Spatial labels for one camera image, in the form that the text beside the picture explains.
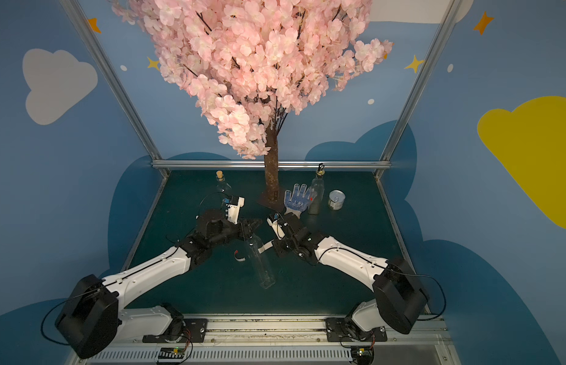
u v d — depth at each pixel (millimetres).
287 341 733
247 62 485
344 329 751
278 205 1089
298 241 637
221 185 893
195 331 735
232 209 720
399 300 424
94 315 405
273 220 751
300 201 1109
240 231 705
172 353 729
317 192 1134
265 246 830
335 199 1044
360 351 733
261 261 820
